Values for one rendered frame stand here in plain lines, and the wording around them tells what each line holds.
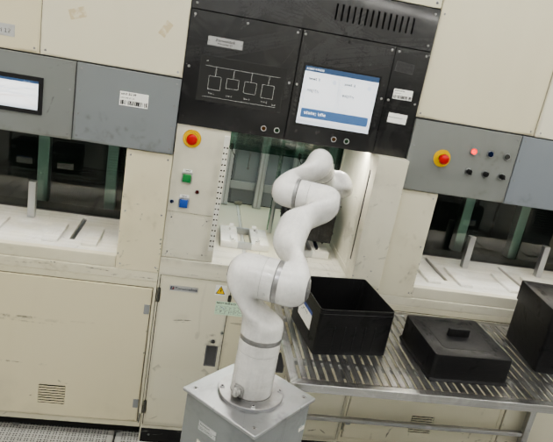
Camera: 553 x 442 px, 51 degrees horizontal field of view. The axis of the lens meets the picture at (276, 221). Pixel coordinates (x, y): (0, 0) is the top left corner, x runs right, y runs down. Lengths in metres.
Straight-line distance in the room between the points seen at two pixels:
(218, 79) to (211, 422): 1.17
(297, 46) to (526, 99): 0.92
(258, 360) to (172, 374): 0.96
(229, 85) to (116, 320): 1.04
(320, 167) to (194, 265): 0.71
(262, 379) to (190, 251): 0.79
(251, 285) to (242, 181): 1.62
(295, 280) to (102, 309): 1.10
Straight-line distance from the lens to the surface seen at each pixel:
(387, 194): 2.29
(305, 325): 2.10
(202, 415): 1.76
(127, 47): 2.18
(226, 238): 2.53
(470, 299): 2.65
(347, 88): 2.22
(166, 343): 2.50
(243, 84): 2.17
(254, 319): 1.61
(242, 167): 3.14
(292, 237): 1.67
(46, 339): 2.56
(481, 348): 2.19
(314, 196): 1.83
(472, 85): 2.39
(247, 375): 1.69
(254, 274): 1.57
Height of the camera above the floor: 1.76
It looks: 17 degrees down
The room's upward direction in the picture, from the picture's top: 10 degrees clockwise
